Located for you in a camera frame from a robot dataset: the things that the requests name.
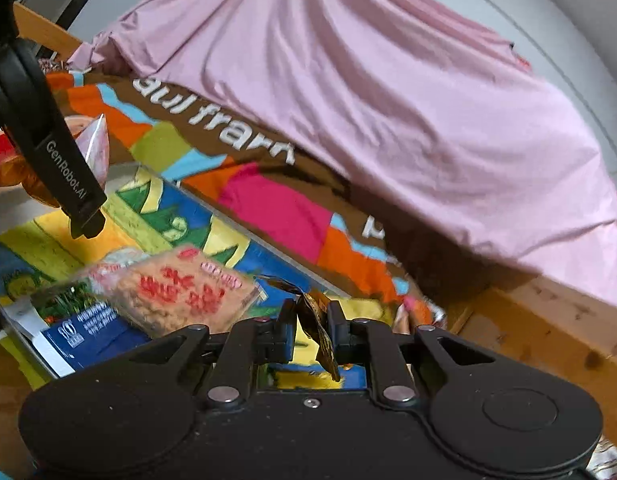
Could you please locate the white floral satin quilt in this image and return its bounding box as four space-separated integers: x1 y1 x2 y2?
38 57 617 480

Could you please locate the colourful cartoon printed tray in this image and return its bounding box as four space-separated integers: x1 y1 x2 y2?
0 165 404 391

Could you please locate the rice cracker packet red print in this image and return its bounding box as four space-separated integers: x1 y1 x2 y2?
86 244 265 340

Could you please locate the green and white snack packet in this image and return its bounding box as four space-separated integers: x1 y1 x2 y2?
31 280 114 322

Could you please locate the colourful printed blanket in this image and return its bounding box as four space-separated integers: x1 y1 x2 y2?
0 71 451 466

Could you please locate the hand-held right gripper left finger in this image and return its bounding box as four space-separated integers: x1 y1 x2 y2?
121 300 295 407

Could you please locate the pink bed sheet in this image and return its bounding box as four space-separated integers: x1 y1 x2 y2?
68 0 617 311

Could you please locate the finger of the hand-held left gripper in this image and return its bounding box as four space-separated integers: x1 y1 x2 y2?
3 67 106 239

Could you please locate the clear packet with orange snack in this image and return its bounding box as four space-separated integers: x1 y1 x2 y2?
0 112 112 207

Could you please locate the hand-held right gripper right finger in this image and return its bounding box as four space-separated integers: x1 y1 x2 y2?
329 301 519 407

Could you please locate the wooden bed frame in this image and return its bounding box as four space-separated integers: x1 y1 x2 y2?
12 2 617 443

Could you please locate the yellow snack packet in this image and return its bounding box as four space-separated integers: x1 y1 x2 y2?
261 274 345 382

